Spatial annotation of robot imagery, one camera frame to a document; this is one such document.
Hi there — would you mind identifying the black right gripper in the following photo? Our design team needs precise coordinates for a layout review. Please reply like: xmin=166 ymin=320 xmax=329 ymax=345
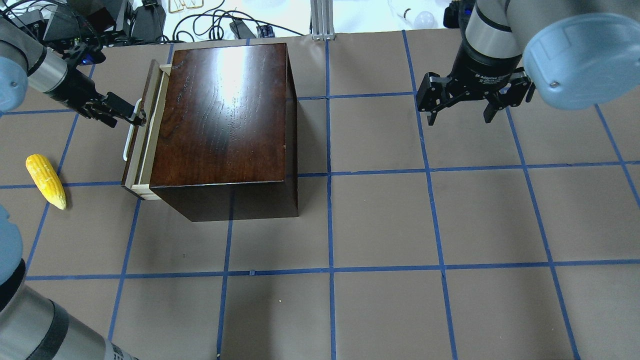
xmin=416 ymin=42 xmax=536 ymax=126

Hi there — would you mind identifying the gold wire basket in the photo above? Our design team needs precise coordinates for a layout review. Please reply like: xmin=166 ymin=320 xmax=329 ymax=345
xmin=167 ymin=0 xmax=204 ymax=14

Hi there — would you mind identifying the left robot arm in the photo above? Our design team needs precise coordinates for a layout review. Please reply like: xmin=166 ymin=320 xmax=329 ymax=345
xmin=1 ymin=18 xmax=146 ymax=360

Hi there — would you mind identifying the wooden drawer with white handle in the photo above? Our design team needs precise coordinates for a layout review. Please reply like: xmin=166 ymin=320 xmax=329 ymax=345
xmin=120 ymin=59 xmax=171 ymax=200

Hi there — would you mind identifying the dark wooden drawer cabinet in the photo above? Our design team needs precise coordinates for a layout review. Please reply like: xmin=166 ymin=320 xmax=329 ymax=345
xmin=149 ymin=43 xmax=298 ymax=223

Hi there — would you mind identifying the aluminium frame post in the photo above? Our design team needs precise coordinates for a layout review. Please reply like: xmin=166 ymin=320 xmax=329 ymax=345
xmin=310 ymin=0 xmax=336 ymax=42

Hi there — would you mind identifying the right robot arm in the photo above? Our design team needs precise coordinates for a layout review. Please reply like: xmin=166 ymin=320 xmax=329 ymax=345
xmin=415 ymin=0 xmax=640 ymax=125

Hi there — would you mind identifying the black power adapter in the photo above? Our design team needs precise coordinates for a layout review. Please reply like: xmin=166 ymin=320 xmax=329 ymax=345
xmin=229 ymin=18 xmax=258 ymax=40

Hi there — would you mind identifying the white light bulb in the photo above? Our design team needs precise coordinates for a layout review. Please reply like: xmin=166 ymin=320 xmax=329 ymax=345
xmin=387 ymin=0 xmax=438 ymax=30

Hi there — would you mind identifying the yellow corn cob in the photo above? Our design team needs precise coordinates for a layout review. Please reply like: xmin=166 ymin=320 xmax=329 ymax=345
xmin=25 ymin=153 xmax=67 ymax=210

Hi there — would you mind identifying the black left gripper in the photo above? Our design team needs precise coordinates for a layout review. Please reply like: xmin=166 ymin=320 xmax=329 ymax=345
xmin=47 ymin=67 xmax=147 ymax=128

